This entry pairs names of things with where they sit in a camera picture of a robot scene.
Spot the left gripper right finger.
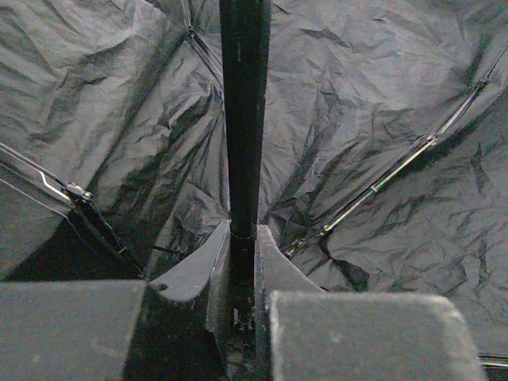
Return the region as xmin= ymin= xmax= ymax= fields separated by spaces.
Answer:
xmin=254 ymin=225 xmax=485 ymax=380

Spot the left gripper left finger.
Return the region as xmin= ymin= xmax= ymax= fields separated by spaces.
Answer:
xmin=1 ymin=221 xmax=229 ymax=380

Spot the lavender umbrella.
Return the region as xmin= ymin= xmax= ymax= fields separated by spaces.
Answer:
xmin=1 ymin=1 xmax=507 ymax=380

